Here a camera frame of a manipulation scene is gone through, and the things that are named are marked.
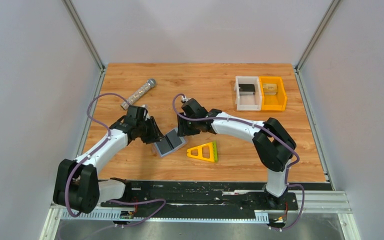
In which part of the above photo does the pink leather card holder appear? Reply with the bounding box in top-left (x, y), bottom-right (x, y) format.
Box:
top-left (153, 127), bottom-right (187, 158)

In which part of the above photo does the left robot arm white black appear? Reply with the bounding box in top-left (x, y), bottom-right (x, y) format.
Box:
top-left (53, 105), bottom-right (164, 217)

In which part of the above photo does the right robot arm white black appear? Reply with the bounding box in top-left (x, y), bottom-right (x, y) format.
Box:
top-left (176, 94), bottom-right (297, 208)

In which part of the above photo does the black card in white bin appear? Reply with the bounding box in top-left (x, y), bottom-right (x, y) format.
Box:
top-left (238, 83), bottom-right (256, 96)

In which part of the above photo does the green toy brick strip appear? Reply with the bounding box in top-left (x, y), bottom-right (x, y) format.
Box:
top-left (212, 141), bottom-right (218, 163)

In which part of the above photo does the yellow triangular toy block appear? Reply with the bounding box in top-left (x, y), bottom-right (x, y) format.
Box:
top-left (186, 142), bottom-right (214, 163)

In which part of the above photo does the silver glitter microphone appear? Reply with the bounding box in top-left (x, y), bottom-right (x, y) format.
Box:
top-left (120, 78), bottom-right (157, 110)

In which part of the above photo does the white plastic bin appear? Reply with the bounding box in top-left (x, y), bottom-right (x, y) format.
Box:
top-left (233, 76), bottom-right (263, 111)

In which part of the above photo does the yellow plastic bin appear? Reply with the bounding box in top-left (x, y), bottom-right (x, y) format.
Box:
top-left (258, 76), bottom-right (288, 112)

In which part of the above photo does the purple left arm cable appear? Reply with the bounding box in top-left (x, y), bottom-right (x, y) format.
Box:
top-left (64, 92), bottom-right (166, 228)

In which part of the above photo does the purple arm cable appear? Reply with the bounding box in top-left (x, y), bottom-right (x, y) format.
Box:
top-left (64, 92), bottom-right (166, 228)
top-left (172, 93), bottom-right (306, 232)

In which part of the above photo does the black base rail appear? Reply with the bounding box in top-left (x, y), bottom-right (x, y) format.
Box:
top-left (100, 180), bottom-right (333, 220)

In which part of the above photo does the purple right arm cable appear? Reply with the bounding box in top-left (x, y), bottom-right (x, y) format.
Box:
top-left (172, 93), bottom-right (306, 232)

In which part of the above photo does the white slotted cable duct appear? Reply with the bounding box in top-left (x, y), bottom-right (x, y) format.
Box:
top-left (61, 210), bottom-right (270, 223)

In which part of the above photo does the left aluminium frame post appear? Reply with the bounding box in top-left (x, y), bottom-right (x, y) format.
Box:
top-left (62, 0), bottom-right (106, 72)

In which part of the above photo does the aluminium frame post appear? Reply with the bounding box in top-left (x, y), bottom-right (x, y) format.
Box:
top-left (62, 0), bottom-right (106, 72)
top-left (295, 0), bottom-right (342, 72)

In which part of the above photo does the right aluminium frame post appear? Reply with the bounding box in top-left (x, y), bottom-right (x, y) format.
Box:
top-left (295, 0), bottom-right (342, 72)

